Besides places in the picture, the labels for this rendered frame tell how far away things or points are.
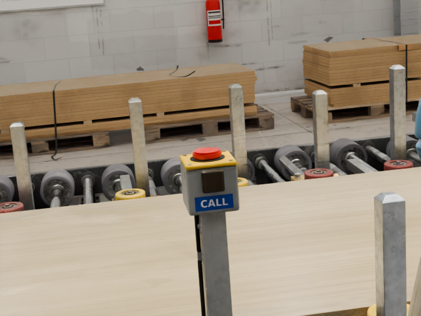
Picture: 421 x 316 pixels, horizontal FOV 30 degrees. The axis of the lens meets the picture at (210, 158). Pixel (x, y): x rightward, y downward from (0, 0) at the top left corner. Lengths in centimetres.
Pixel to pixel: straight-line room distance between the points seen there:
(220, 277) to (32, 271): 62
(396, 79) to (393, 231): 118
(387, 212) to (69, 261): 77
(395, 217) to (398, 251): 5
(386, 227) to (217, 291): 26
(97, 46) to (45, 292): 669
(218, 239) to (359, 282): 44
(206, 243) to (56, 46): 709
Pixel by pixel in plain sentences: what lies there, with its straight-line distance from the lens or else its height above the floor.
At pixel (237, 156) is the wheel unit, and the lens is 221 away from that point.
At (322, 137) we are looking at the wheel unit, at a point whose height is 98.
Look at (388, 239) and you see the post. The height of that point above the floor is 108.
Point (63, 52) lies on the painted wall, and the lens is 813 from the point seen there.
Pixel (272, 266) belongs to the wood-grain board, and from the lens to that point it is 155.
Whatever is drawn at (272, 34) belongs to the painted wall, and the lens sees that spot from 844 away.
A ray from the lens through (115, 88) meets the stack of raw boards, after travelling 689.
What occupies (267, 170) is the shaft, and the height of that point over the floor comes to 81.
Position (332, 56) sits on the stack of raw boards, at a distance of 727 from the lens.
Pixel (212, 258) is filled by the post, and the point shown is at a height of 108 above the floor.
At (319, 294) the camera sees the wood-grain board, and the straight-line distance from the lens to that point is 142.
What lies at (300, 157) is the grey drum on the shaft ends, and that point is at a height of 83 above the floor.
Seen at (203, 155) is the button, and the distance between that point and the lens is 106.
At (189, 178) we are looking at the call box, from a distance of 104.
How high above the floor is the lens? 147
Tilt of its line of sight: 14 degrees down
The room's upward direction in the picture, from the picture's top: 4 degrees counter-clockwise
